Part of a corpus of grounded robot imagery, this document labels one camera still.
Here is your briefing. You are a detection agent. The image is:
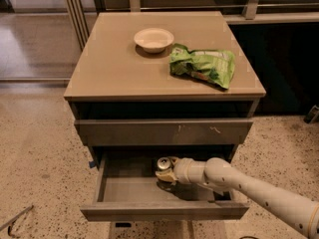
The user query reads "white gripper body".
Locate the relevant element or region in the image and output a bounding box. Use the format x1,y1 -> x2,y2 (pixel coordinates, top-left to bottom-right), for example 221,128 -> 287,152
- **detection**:
173,158 -> 205,185

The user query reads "green soda can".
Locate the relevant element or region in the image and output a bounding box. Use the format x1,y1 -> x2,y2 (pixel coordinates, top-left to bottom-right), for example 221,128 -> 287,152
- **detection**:
157,157 -> 172,170

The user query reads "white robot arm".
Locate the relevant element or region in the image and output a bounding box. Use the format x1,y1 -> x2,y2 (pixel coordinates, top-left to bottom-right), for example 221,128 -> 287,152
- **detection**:
156,156 -> 319,239

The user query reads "closed grey top drawer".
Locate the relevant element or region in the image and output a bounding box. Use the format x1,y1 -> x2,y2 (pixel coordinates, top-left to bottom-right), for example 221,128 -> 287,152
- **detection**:
75,119 -> 252,146

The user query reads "open grey middle drawer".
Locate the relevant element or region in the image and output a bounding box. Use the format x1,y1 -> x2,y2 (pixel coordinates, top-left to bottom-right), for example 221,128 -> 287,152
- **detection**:
81,153 -> 248,222

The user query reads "grey drawer cabinet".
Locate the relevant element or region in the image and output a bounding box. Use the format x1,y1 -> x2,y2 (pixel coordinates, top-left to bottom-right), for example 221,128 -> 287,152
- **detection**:
63,11 -> 267,239

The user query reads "green chip bag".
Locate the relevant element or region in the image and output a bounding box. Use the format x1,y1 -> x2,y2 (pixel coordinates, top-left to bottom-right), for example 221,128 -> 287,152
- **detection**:
169,44 -> 235,90

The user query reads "white paper bowl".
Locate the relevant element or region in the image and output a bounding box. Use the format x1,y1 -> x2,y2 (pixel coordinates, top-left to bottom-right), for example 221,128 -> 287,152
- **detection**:
134,28 -> 174,54

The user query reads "dark object on floor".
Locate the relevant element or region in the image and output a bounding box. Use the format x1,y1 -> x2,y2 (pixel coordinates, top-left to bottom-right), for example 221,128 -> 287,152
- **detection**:
304,105 -> 319,123

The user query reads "metal rod on floor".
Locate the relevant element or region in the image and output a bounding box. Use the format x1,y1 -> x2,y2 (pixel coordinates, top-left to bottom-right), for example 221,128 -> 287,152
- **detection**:
0,205 -> 34,231

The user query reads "metal railing frame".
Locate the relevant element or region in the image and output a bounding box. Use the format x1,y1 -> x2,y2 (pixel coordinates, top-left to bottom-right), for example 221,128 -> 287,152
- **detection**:
66,0 -> 319,46

